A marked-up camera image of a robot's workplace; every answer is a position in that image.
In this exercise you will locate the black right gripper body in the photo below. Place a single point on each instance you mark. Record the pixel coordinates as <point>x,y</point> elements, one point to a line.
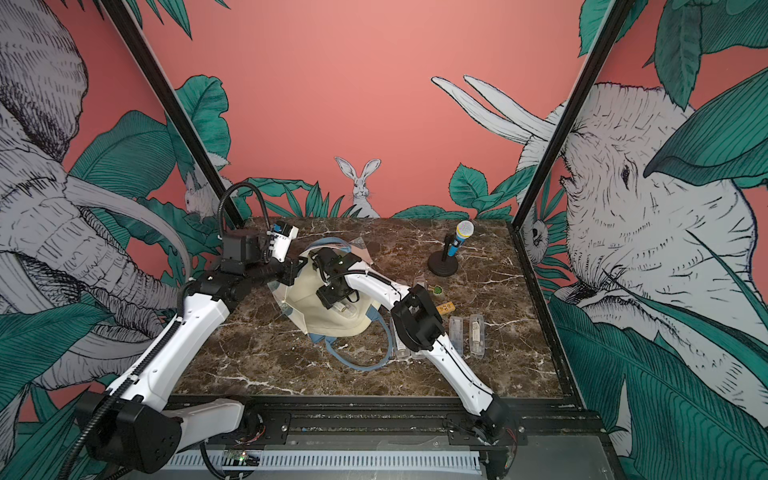
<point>331,293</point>

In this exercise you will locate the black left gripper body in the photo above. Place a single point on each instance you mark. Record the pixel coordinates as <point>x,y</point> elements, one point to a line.
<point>265,259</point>

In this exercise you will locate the cream canvas tote bag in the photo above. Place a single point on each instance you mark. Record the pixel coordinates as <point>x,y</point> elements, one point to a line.
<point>301,305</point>

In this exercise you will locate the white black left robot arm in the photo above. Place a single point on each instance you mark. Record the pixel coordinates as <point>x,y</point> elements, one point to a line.
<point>128,424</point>

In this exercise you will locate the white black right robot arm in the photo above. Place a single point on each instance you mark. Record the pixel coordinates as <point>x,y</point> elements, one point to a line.
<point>419,326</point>

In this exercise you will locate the small wooden block toy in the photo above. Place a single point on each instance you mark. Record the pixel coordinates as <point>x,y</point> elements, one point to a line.
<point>446,308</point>

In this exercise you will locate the blue toy microphone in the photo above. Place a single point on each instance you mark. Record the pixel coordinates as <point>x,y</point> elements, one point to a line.
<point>463,231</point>

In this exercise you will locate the white ventilation grille strip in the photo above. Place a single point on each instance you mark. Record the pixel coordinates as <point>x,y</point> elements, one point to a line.
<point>464,462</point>

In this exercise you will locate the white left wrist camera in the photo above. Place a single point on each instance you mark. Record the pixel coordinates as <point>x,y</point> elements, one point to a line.
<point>280,237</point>

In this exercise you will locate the black left frame post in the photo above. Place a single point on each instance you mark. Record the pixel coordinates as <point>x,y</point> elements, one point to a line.
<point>198,133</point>

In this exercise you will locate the black frame post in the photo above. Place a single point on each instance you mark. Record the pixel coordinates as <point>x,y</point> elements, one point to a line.
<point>611,26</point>
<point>198,133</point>

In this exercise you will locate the black right frame post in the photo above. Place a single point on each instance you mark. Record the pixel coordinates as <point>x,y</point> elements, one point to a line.
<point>611,26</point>

